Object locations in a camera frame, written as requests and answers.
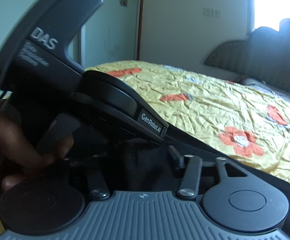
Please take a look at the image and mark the black pants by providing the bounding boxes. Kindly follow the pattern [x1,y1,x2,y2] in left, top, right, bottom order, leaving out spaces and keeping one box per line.
[120,126,290,240]

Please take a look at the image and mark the dark padded headboard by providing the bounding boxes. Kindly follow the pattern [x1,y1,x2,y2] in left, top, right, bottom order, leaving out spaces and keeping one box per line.
[204,18,290,99]

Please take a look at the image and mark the yellow floral bed blanket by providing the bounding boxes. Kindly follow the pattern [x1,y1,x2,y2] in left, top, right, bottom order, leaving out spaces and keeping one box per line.
[0,60,290,240]

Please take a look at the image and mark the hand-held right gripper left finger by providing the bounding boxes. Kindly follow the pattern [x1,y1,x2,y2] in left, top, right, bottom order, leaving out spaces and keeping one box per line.
[86,166,110,199]

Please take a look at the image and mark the grey pillow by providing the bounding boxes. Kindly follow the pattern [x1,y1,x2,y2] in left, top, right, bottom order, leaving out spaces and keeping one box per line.
[233,77,290,108]

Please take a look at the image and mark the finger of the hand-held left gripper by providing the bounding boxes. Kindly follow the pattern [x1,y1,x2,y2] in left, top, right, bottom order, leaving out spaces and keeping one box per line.
[164,127,193,148]

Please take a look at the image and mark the glass wardrobe door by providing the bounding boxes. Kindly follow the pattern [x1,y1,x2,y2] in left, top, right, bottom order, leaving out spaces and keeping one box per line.
[0,0,145,101]

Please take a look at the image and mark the person's left hand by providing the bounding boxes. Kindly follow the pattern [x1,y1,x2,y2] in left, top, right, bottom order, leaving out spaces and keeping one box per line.
[0,99,75,192]

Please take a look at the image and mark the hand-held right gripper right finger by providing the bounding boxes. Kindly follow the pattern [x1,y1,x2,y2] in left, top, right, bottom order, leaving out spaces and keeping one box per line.
[169,149,252,199]

